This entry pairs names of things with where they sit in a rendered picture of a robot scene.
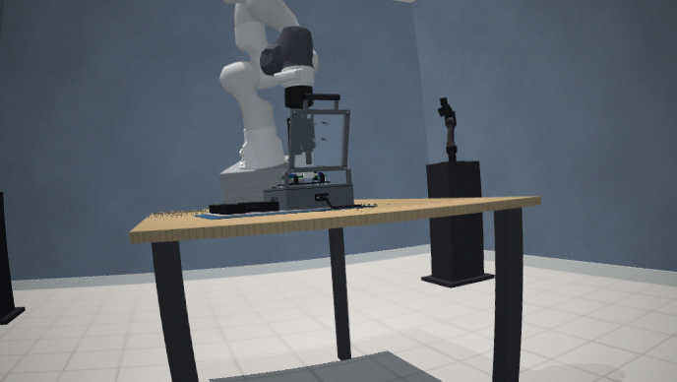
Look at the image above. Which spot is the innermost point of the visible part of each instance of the green circuit board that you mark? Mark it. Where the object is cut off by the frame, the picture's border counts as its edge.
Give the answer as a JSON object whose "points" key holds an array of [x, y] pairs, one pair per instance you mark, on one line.
{"points": [[301, 176]]}

